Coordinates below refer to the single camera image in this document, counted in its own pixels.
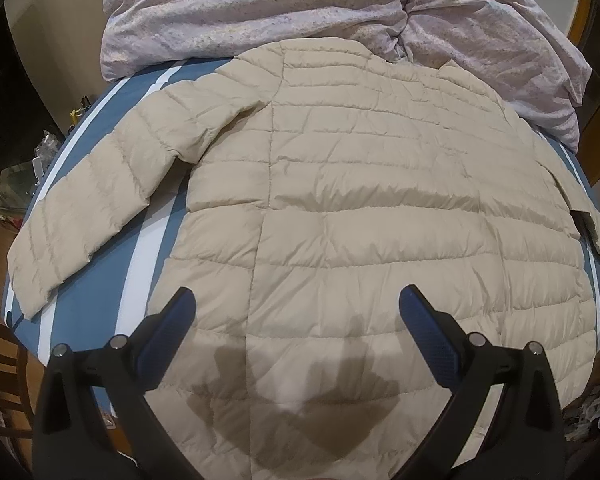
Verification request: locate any beige quilted down jacket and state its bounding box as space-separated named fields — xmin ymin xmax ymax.
xmin=6 ymin=37 xmax=600 ymax=480

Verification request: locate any wooden chair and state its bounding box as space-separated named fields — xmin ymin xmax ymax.
xmin=0 ymin=323 xmax=34 ymax=439

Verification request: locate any blue white striped bedsheet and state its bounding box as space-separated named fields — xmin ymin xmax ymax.
xmin=0 ymin=57 xmax=600 ymax=480

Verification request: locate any lilac floral duvet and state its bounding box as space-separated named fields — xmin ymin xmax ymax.
xmin=100 ymin=0 xmax=592 ymax=150

